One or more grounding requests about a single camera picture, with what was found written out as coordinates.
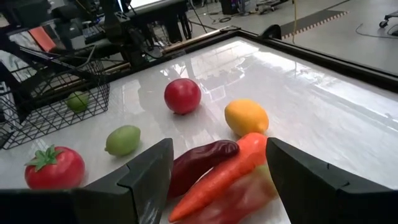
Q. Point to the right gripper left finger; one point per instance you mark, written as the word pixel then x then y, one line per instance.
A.
pixel 130 199

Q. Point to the green lime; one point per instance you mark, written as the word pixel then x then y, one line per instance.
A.
pixel 77 101
pixel 122 140

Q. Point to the black rolling cart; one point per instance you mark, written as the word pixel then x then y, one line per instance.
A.
pixel 384 23

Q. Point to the red tomato green stem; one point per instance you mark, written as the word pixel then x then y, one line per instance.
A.
pixel 59 171

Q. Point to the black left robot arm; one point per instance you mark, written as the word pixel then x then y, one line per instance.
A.
pixel 122 34

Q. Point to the dark red sausage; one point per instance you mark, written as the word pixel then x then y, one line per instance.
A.
pixel 199 160

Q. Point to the yellow lemon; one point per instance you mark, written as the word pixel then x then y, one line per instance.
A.
pixel 245 116

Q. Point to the orange flat object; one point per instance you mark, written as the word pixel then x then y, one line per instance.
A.
pixel 42 39

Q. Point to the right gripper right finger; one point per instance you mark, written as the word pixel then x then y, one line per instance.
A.
pixel 317 193

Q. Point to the orange carrot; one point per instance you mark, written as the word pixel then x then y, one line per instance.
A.
pixel 224 174

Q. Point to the black corner bracket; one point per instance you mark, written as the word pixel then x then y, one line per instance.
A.
pixel 272 32

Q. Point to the black yellow-edged floor mat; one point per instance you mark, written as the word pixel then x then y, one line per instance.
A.
pixel 311 20

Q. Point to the round red apple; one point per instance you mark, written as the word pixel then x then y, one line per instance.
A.
pixel 182 96

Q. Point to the black table edge frame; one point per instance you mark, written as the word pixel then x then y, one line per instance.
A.
pixel 342 66

